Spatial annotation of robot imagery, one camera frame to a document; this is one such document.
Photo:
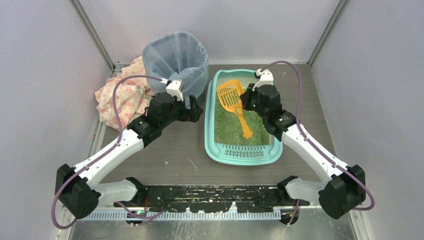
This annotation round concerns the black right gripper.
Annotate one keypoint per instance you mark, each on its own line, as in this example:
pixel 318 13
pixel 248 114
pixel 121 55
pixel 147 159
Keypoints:
pixel 247 100

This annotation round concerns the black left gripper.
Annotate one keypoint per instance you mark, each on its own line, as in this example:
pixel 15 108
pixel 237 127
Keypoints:
pixel 192 108

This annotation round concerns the orange litter scoop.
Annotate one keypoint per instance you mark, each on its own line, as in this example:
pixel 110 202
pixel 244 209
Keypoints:
pixel 229 95

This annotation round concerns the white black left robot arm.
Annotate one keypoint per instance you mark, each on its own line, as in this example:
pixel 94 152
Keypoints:
pixel 80 189

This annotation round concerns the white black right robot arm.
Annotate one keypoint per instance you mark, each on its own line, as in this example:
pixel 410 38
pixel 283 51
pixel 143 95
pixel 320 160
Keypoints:
pixel 341 188

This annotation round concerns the green cat litter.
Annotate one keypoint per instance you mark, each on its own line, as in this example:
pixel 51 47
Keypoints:
pixel 228 130

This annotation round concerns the teal litter box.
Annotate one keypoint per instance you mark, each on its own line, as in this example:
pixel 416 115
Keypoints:
pixel 238 155

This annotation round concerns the bin with blue bag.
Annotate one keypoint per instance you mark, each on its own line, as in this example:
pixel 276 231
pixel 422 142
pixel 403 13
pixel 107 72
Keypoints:
pixel 180 56

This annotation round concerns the pink patterned cloth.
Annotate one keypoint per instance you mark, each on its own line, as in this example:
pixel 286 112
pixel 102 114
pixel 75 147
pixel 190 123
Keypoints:
pixel 132 96

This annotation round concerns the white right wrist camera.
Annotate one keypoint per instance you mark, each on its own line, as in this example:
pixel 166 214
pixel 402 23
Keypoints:
pixel 264 77

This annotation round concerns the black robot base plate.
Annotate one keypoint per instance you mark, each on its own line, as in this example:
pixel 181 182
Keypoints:
pixel 211 198

